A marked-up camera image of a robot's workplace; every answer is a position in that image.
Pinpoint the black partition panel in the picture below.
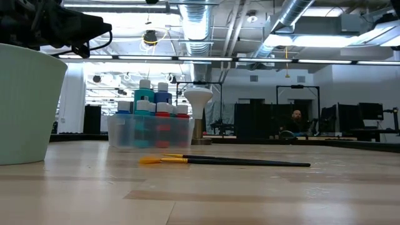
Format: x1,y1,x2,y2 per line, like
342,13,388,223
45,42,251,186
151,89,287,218
234,102,315,140

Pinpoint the black background monitor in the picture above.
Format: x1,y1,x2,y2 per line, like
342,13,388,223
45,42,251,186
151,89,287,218
357,102,384,121

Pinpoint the orange bristle black paintbrush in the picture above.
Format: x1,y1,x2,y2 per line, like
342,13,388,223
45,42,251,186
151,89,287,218
138,156,312,168

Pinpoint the long ceiling light strip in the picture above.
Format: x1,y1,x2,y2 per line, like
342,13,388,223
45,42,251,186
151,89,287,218
51,54,400,66

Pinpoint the yellow hanging cord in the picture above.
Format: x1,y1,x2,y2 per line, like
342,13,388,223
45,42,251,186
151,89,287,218
283,46,291,79

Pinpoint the clear plastic container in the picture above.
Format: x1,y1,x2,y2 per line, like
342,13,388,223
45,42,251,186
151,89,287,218
107,112,196,149

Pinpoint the black cabinet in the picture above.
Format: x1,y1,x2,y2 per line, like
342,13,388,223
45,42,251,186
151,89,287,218
82,104,103,135

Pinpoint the black background rig frame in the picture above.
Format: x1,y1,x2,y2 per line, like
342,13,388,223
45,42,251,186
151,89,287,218
276,84,321,132
176,81,223,136

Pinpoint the white mushroom lamp brass base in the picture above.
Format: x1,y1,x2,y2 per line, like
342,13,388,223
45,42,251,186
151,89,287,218
183,86,214,146

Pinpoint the large purple-blue paint bottle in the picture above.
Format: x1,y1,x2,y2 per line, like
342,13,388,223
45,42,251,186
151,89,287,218
154,82,173,104

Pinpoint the black ceiling cable reel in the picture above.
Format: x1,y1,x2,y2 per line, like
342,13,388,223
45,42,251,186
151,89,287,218
142,29,159,47

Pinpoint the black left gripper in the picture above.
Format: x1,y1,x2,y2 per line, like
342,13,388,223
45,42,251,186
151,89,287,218
40,6,113,51

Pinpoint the light green cup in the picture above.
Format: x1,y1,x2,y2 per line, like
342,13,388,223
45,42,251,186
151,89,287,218
0,42,69,166

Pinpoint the thin black paintbrush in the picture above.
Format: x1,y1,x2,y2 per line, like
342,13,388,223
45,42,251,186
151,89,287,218
161,152,282,163

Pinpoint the black aluminium table frame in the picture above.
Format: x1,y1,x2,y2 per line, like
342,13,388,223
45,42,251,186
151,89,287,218
49,132,400,154

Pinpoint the person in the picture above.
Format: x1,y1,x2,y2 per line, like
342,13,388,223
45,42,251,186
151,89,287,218
279,109,312,138

